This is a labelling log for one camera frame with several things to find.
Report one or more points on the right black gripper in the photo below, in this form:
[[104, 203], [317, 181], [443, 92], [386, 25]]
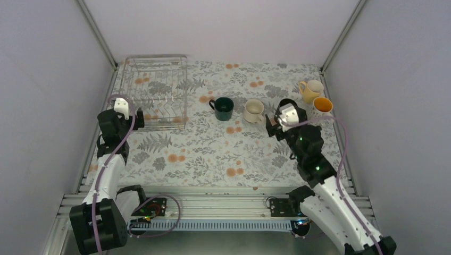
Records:
[[272, 129]]

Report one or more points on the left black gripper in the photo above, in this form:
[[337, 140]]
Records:
[[140, 123]]

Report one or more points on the beige cream mug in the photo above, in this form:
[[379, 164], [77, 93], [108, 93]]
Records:
[[253, 111]]

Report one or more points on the iridescent floral mug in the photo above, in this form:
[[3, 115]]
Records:
[[322, 106]]

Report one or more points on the yellow mug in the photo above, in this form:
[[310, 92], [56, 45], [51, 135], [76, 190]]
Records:
[[310, 90]]

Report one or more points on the teal green mug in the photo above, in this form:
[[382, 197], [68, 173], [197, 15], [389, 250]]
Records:
[[223, 108]]

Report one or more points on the black mug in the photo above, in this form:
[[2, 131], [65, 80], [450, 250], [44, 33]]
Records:
[[301, 112]]

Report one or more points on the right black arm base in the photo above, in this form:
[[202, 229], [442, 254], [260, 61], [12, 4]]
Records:
[[280, 207]]

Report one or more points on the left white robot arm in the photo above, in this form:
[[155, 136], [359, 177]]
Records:
[[100, 222]]

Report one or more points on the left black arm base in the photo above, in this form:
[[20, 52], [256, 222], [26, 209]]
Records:
[[154, 208]]

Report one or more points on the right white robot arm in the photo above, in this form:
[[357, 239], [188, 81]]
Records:
[[324, 200]]

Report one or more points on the floral table mat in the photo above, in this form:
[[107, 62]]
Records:
[[209, 152]]

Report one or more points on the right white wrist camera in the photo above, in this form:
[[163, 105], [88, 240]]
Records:
[[287, 115]]

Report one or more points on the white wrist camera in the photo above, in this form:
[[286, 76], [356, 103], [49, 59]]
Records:
[[287, 115], [121, 106]]

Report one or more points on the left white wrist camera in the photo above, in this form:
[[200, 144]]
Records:
[[121, 106]]

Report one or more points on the wire dish rack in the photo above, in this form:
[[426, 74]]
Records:
[[157, 84]]

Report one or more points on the aluminium rail frame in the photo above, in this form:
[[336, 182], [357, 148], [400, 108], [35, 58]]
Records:
[[203, 208]]

